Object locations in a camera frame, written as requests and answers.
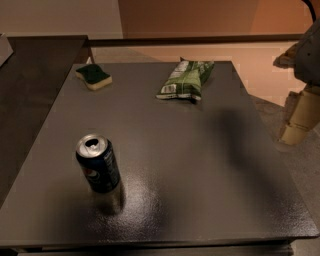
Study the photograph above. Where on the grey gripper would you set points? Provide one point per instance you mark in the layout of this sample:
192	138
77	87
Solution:
310	55

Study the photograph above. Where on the green and yellow sponge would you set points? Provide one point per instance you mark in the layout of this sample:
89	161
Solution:
93	77

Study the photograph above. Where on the green snack bag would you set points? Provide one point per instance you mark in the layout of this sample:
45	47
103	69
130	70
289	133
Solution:
186	80

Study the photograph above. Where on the blue pepsi soda can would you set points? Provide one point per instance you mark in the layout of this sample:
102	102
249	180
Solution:
96	157

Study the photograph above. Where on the grey object at left edge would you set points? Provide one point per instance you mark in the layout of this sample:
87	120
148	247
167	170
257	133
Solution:
5	49

